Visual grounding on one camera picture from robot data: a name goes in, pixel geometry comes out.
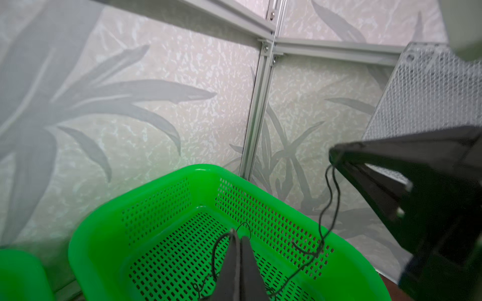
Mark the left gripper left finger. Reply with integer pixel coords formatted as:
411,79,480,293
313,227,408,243
210,229,240,300

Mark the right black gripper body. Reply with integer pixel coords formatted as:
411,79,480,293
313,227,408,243
396,142,481,300

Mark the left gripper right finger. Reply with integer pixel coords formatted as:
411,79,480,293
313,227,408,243
240,237,269,301

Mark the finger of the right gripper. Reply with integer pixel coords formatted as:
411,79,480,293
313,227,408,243
329,125,481,181
334,161,414,254

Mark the right green plastic basket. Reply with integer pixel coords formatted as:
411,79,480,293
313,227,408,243
69,164,390,300

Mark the green plastic basket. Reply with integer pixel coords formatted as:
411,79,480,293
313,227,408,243
69,164,390,300
1,249,55,300

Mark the middle green plastic basket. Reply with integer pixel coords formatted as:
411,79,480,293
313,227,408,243
1,249,55,300

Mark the white wire mesh basket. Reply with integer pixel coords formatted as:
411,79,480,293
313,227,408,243
362,43,481,140

